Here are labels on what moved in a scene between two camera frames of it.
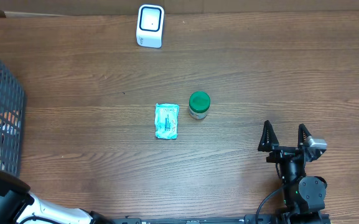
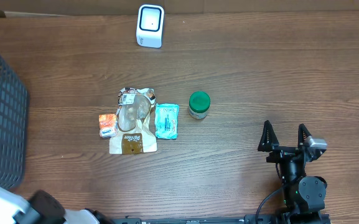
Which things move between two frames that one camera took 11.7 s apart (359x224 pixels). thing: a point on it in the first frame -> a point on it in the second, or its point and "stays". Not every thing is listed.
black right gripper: x=267 y=143 stays
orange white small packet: x=9 y=122 -> x=107 y=126
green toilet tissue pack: x=167 y=118 stays
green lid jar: x=199 y=103 stays
